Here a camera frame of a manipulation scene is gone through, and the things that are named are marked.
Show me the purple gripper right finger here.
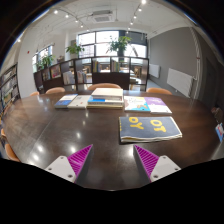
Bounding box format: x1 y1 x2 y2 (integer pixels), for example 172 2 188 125
133 145 180 183

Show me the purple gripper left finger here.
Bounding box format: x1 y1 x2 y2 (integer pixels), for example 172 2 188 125
45 145 93 183

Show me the dark blue folded towel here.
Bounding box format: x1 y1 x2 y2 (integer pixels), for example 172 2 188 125
119 116 182 142

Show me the purple white book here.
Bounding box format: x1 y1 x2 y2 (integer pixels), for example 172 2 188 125
145 97 172 114

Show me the orange chair near left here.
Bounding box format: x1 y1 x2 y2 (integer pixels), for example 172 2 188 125
5 144 19 162

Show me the orange chair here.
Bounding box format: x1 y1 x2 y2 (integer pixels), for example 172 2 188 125
146 87 172 95
46 87 65 94
87 83 122 91
5 144 19 162

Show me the blue book on table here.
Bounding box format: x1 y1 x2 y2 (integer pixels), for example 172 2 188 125
54 94 77 108

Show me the colourful picture book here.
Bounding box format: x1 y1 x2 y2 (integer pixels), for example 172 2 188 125
124 96 150 112

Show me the white book on table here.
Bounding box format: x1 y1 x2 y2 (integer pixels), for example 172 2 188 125
68 95 90 109

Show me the stack of books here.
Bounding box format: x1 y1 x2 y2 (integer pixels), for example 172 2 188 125
87 88 124 108

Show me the orange chair back right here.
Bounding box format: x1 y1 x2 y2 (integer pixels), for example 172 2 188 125
146 87 172 95

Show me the orange chair back left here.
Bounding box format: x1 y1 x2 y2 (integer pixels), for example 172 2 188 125
46 87 65 94

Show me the orange chair back centre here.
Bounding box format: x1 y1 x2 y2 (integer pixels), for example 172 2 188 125
87 83 122 91

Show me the dark wooden bookshelf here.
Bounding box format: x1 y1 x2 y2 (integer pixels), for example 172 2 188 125
34 56 149 93

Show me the potted plant left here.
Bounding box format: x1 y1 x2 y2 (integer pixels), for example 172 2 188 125
66 43 84 59

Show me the potted plant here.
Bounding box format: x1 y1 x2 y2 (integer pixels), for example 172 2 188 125
107 36 131 56
66 43 84 59

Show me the potted plant centre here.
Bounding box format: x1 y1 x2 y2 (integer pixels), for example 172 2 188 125
107 36 131 56

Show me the ceiling air conditioner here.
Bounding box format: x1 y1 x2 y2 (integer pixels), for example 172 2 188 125
91 10 114 23

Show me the white wall radiator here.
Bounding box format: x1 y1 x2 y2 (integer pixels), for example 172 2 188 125
167 69 193 97

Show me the left wall bookshelf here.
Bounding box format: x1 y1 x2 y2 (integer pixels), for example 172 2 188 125
0 64 20 114

